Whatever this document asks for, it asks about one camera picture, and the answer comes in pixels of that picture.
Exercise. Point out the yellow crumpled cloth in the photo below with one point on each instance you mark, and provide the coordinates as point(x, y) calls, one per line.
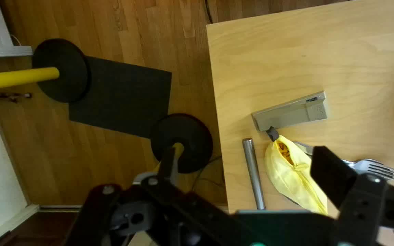
point(293, 178)

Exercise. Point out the black square floor mat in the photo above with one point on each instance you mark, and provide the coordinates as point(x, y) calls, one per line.
point(123, 98)

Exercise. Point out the grey metal block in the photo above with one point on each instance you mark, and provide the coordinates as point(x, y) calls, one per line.
point(293, 111)

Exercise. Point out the grey shelf board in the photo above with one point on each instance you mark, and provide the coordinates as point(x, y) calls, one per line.
point(3, 51)

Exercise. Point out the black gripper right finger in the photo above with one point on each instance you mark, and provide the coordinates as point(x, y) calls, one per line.
point(365, 206)

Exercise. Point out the large black round disc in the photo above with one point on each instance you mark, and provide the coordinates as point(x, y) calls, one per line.
point(71, 63)

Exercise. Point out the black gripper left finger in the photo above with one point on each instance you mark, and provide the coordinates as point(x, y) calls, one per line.
point(129, 214)

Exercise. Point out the silver metal fork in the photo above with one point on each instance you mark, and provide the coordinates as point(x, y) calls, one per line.
point(376, 167)

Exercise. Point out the yellow pole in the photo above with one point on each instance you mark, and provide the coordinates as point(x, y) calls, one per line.
point(14, 79)

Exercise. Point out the small black round disc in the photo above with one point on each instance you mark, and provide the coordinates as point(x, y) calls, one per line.
point(190, 137)

